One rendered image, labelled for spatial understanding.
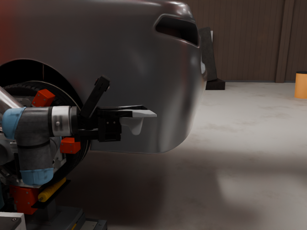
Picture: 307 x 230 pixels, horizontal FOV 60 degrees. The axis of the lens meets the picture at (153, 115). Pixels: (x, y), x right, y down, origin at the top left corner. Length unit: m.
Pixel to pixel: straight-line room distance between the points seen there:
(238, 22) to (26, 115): 10.36
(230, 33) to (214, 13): 0.90
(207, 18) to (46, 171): 10.15
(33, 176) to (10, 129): 0.13
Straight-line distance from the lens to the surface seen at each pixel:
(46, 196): 1.78
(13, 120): 0.68
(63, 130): 0.66
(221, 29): 10.69
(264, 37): 11.05
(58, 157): 1.60
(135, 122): 0.63
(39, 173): 0.71
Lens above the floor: 1.40
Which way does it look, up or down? 15 degrees down
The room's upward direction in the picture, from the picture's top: straight up
